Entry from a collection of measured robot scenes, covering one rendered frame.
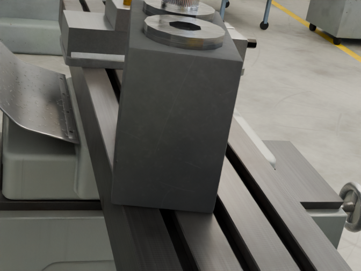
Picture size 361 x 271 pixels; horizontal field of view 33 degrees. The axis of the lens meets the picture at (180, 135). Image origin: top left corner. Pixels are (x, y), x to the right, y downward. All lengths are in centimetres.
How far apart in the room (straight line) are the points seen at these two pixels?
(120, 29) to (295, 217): 53
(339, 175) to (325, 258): 240
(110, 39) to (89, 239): 36
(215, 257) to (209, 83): 18
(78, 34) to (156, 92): 49
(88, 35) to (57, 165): 25
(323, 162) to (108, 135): 238
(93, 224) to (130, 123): 47
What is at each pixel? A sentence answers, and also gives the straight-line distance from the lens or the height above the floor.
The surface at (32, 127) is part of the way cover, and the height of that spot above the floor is 86.
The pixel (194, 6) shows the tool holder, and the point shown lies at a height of 112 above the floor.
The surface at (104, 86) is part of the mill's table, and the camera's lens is 103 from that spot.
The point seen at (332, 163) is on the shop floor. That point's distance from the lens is 317.
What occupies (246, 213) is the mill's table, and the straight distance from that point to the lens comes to 72.
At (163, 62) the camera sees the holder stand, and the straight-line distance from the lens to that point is 62.
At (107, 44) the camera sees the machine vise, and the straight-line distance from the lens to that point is 112.
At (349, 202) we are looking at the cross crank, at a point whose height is 63.
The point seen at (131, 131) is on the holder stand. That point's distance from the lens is 65.
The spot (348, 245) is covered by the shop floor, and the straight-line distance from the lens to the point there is 252.
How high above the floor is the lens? 128
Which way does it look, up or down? 24 degrees down
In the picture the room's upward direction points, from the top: 9 degrees clockwise
